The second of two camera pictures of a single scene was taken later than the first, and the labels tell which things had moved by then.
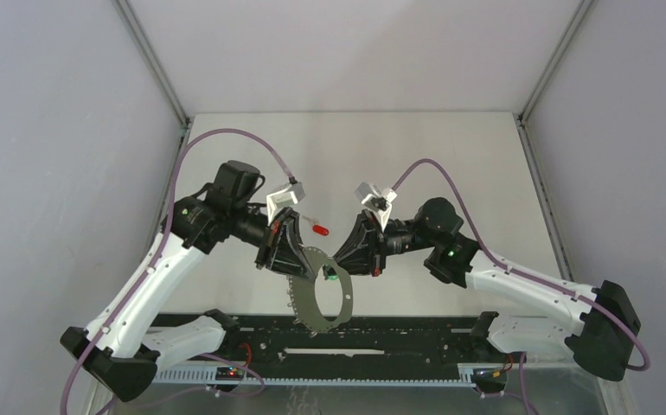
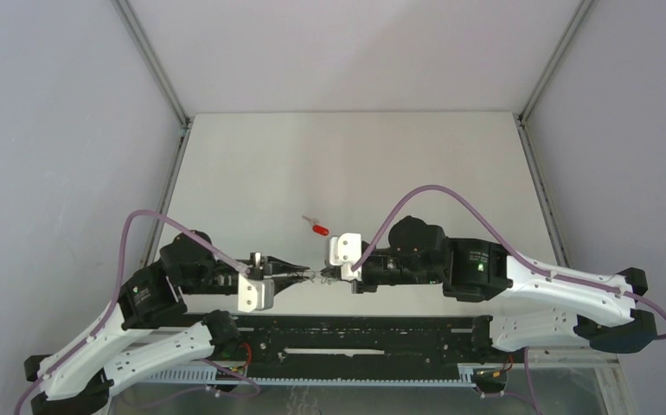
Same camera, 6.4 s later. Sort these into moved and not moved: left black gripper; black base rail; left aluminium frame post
Moved: left black gripper
Not moved: left aluminium frame post; black base rail
